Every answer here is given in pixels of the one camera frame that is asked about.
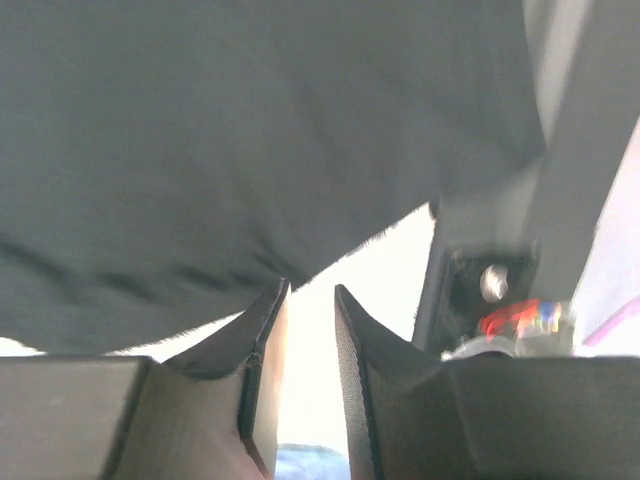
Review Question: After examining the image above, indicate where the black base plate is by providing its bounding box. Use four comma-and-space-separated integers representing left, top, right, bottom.
412, 1, 639, 351

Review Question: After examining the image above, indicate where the floral table mat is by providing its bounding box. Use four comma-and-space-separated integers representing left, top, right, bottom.
1, 206, 435, 451

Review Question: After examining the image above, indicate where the black t shirt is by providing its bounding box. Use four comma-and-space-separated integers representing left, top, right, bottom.
1, 1, 545, 354

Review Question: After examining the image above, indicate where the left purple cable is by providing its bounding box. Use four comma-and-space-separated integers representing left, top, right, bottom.
582, 304, 640, 347

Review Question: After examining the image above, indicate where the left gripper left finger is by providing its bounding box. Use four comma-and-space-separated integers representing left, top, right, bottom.
1, 281, 290, 479

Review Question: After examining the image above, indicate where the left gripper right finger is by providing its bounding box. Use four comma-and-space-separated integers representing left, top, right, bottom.
334, 285, 639, 479

